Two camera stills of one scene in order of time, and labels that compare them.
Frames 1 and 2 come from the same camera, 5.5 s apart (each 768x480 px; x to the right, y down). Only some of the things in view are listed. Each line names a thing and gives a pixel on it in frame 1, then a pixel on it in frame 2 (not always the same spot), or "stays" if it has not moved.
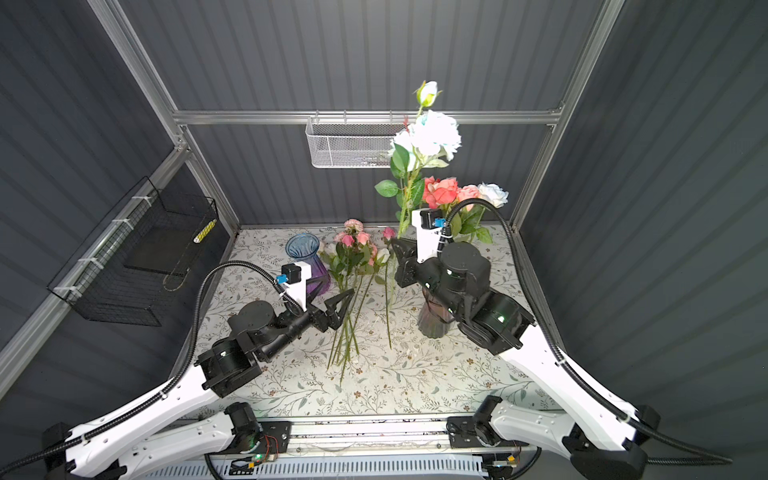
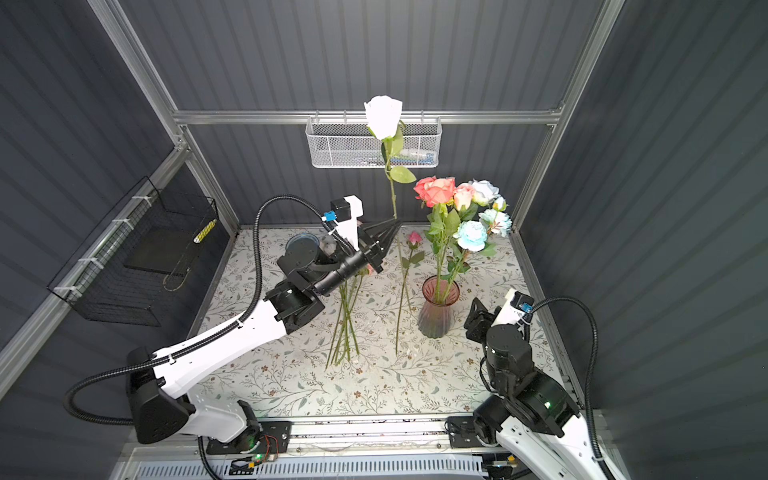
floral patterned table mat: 393,366 stays
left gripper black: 329,317 to 368,236
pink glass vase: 435,316 stays
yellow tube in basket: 204,231 stays
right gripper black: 408,263 to 479,320
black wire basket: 119,275 stays
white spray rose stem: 432,134 to 474,235
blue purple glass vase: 305,246 stays
